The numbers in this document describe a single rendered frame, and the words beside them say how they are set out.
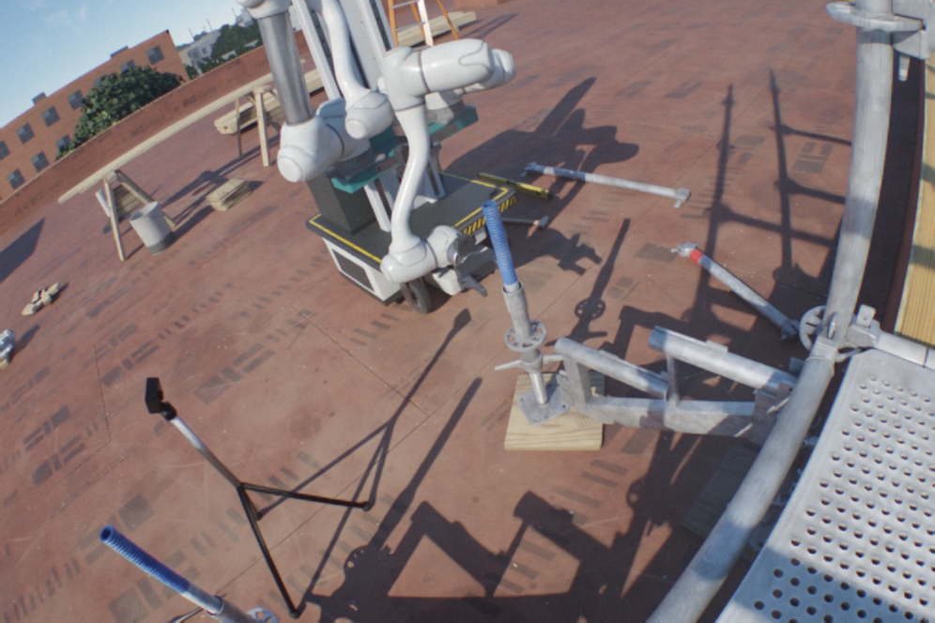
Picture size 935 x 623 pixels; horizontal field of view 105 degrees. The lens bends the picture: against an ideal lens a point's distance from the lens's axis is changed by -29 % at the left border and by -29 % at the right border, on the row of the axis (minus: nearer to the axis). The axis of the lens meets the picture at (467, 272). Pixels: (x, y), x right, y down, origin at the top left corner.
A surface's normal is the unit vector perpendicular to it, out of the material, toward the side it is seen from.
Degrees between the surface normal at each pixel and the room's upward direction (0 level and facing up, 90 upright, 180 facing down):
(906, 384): 0
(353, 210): 90
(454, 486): 0
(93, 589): 0
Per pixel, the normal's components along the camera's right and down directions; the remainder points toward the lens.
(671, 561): -0.26, -0.78
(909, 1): -0.82, 0.45
